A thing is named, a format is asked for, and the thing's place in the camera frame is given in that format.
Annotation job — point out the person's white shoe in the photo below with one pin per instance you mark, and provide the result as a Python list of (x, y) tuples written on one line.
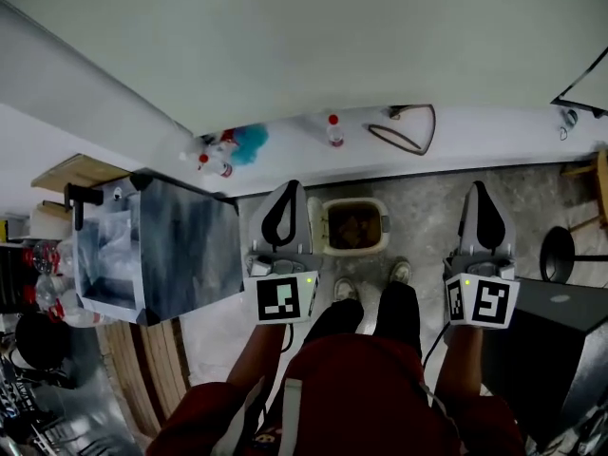
[(401, 271), (344, 290)]

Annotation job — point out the wooden stool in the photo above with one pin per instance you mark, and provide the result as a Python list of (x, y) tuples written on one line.
[(596, 183)]

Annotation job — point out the black round stool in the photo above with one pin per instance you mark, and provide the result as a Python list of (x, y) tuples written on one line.
[(558, 254)]

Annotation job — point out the person's red shirt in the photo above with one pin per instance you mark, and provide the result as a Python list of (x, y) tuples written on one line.
[(351, 397)]

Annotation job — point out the clear bottle with red cap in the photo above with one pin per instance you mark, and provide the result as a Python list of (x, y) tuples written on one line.
[(335, 131)]

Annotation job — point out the person's left forearm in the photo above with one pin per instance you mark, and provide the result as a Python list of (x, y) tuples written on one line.
[(259, 354)]

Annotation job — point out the person's left white shoe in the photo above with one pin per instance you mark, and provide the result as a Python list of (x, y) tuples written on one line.
[(344, 290)]

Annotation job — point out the large grey metal box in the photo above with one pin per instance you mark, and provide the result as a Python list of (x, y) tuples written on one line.
[(190, 254)]

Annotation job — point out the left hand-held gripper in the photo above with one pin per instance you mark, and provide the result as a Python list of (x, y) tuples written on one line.
[(280, 297)]

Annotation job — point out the person's right forearm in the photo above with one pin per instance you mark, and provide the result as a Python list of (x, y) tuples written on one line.
[(458, 364)]

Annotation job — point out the beige trash bin lid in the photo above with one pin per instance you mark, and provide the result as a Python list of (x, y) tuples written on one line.
[(315, 223)]

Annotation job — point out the person's black trousers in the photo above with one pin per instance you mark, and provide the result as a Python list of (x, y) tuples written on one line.
[(385, 309)]

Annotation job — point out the stack of wooden planks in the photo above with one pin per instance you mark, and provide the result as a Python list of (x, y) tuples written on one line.
[(142, 368)]

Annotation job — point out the black desk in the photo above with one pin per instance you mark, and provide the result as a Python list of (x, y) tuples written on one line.
[(546, 330)]

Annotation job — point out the blue fluffy duster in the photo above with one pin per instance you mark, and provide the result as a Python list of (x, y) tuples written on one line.
[(249, 143)]

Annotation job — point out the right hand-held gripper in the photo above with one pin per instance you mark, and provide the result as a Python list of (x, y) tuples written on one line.
[(489, 302)]

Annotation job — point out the lying bottle with red cap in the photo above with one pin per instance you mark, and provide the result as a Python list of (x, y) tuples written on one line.
[(216, 165)]

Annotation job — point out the white board with black frame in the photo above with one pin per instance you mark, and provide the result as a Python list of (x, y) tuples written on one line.
[(591, 86)]

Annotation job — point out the wooden shelf board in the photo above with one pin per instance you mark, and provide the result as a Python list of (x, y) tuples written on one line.
[(81, 171)]

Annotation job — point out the person's right white shoe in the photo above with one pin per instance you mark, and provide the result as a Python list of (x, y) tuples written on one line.
[(401, 271)]

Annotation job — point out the beige trash bin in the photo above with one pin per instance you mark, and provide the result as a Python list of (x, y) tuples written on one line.
[(354, 226)]

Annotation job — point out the black clamp bracket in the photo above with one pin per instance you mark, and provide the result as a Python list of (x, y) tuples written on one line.
[(78, 200)]

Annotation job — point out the group of red-capped bottles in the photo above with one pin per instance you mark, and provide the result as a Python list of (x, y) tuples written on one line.
[(52, 278)]

